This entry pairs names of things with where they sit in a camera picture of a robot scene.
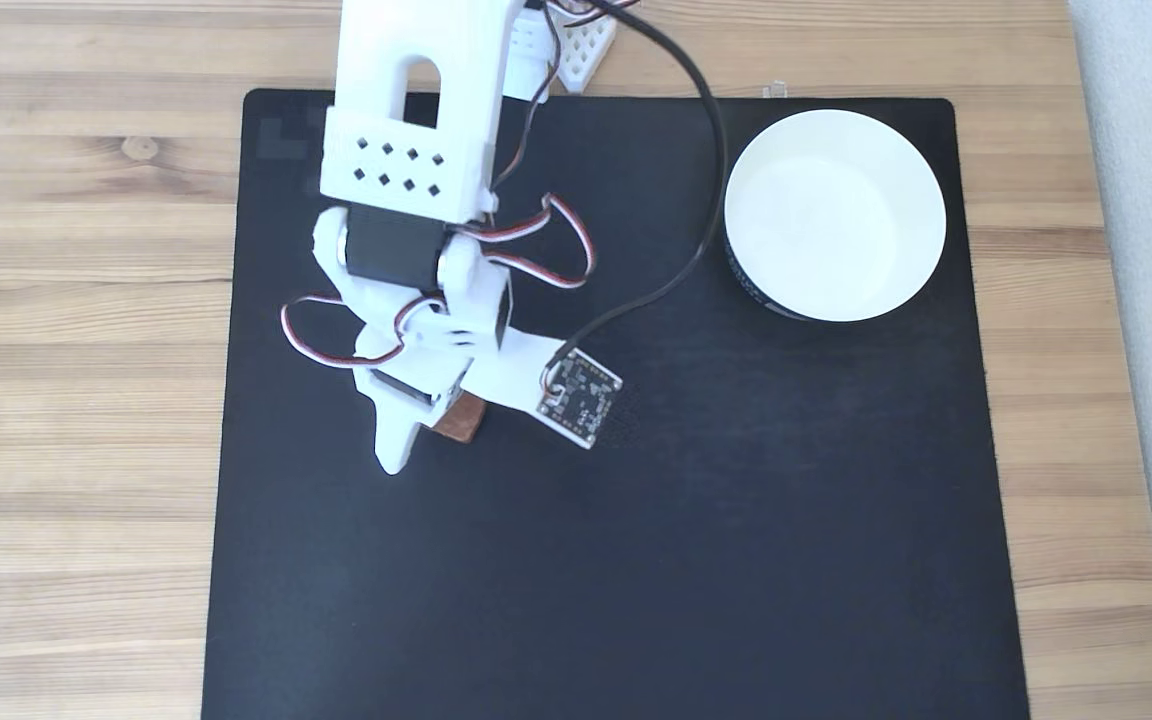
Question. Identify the black mouse mat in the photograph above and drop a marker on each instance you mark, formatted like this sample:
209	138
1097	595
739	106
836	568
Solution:
636	560

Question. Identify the gripper camera module with mount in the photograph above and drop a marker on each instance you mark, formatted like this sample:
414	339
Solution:
581	397

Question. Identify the brown rectangular toy block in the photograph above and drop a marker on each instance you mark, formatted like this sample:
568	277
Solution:
462	420

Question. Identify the white round plate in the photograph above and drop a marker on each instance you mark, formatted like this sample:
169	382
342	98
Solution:
836	215

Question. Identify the small clear plastic piece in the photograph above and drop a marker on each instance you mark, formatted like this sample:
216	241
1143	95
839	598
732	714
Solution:
774	89

